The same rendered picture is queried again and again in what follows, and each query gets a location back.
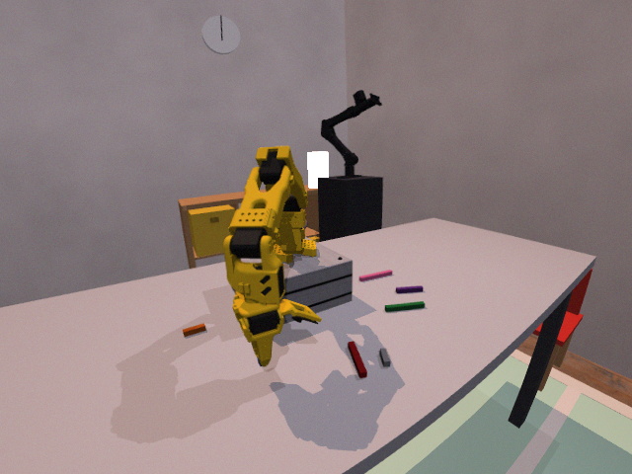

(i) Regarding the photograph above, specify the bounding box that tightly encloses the dark red rectangular bar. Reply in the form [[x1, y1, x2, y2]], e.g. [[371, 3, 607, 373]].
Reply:
[[348, 342, 367, 378]]

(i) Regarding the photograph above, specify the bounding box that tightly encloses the pink rod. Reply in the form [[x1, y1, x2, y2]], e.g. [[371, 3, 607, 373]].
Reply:
[[359, 270, 392, 281]]

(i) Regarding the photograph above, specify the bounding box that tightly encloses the purple rod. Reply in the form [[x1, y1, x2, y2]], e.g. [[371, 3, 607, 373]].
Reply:
[[396, 285, 424, 293]]

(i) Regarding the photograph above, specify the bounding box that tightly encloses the green rod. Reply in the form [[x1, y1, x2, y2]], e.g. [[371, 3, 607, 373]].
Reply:
[[385, 301, 425, 312]]

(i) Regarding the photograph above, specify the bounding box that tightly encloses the orange rod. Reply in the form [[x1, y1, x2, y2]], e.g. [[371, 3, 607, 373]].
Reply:
[[183, 323, 206, 337]]

